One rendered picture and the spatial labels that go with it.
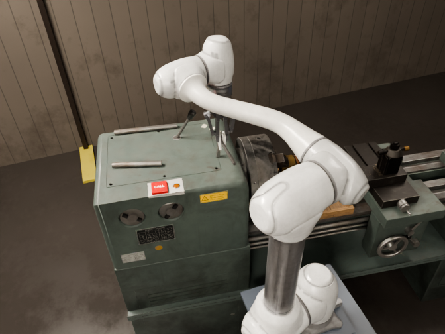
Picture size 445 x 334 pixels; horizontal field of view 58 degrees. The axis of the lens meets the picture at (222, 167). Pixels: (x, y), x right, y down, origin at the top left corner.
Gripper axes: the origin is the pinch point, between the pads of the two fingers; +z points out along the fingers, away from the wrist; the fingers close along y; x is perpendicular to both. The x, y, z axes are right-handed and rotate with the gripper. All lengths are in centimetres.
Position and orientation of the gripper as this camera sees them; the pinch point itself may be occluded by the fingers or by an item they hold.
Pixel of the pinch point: (222, 140)
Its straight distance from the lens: 157.9
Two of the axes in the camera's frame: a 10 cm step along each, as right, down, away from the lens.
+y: 9.8, -1.5, 1.3
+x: -1.9, -6.2, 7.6
